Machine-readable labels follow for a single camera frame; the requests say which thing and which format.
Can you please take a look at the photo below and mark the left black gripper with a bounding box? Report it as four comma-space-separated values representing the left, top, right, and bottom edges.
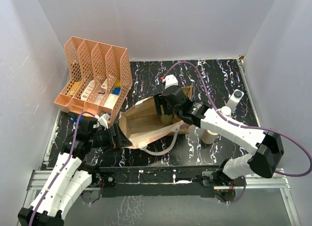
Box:
90, 123, 132, 154

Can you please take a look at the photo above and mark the green bottle with beige cap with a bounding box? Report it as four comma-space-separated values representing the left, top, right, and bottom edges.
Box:
160, 114, 174, 126

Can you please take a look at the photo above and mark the brown canvas tote bag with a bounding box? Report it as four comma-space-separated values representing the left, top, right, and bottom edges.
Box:
119, 97, 190, 156

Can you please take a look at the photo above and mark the white bottle with black cap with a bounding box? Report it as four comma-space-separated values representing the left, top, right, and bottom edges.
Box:
226, 89, 244, 111

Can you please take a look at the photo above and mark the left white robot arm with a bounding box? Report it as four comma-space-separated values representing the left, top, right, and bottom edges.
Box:
18, 116, 132, 226

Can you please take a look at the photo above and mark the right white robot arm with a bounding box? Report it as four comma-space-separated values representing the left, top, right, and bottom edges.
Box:
153, 85, 284, 185

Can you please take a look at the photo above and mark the blue yellow item in organizer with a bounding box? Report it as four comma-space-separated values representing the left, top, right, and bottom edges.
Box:
112, 81, 121, 95

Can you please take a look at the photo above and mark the white red box in organizer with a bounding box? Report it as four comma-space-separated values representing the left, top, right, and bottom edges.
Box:
98, 79, 108, 94

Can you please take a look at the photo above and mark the pink plastic file organizer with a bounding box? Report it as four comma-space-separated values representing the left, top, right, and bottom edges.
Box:
55, 37, 133, 122

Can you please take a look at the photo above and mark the yellow box in organizer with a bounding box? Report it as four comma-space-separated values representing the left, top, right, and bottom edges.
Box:
67, 81, 81, 97

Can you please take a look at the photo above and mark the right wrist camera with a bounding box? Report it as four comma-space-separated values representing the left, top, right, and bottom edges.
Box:
161, 74, 178, 89

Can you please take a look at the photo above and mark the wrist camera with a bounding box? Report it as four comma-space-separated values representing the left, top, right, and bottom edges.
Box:
161, 74, 178, 89
96, 113, 111, 128

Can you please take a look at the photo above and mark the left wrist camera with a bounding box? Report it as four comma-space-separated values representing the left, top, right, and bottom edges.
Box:
96, 113, 111, 128

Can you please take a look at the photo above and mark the black front rail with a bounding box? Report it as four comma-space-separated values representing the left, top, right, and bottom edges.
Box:
99, 165, 217, 198

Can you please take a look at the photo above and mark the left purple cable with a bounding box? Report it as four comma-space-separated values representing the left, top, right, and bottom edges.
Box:
28, 111, 98, 226

